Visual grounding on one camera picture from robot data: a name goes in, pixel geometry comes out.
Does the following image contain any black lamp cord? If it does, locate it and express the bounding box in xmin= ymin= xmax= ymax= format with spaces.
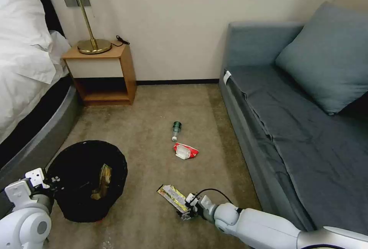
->
xmin=110 ymin=34 xmax=130 ymax=47

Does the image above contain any brass lamp with grey shade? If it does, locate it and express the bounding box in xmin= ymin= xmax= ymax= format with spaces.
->
xmin=42 ymin=0 xmax=113 ymax=55

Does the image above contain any blue-grey cushion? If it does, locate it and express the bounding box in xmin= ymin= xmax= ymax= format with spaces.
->
xmin=275 ymin=0 xmax=368 ymax=116

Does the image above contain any grey wall switch plate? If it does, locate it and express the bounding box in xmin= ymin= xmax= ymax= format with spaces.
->
xmin=63 ymin=0 xmax=92 ymax=8

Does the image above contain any wooden nightstand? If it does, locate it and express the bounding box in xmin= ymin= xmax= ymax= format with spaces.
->
xmin=61 ymin=43 xmax=137 ymax=107

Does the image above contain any black headboard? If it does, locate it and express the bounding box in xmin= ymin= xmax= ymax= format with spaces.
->
xmin=39 ymin=0 xmax=66 ymax=38

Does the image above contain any black round trash bin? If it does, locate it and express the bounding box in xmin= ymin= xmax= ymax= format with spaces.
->
xmin=47 ymin=140 xmax=128 ymax=223

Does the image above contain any crumpled yellow wrapper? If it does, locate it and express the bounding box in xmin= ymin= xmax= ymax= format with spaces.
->
xmin=91 ymin=164 xmax=113 ymax=201

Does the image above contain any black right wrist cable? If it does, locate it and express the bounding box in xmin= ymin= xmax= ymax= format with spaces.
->
xmin=194 ymin=188 xmax=234 ymax=204

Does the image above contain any blue-grey sofa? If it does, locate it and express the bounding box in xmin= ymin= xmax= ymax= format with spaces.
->
xmin=218 ymin=21 xmax=368 ymax=233

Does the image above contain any black baseboard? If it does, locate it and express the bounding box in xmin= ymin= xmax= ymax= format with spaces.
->
xmin=135 ymin=79 xmax=221 ymax=86

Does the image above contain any white pillow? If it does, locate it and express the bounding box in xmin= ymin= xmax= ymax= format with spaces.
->
xmin=0 ymin=0 xmax=53 ymax=51

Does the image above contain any green plastic bottle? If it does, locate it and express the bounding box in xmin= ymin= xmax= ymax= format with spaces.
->
xmin=171 ymin=121 xmax=183 ymax=142

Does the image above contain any white duvet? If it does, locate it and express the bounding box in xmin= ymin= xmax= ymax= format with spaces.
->
xmin=0 ymin=30 xmax=72 ymax=144

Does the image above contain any red and white packet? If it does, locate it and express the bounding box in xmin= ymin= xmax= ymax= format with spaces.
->
xmin=173 ymin=142 xmax=200 ymax=160

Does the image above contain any grey bed base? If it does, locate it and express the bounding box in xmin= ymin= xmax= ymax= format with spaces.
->
xmin=0 ymin=83 xmax=82 ymax=201

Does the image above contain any long yellow snack wrapper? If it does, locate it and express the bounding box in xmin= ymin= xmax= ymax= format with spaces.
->
xmin=156 ymin=183 xmax=189 ymax=213

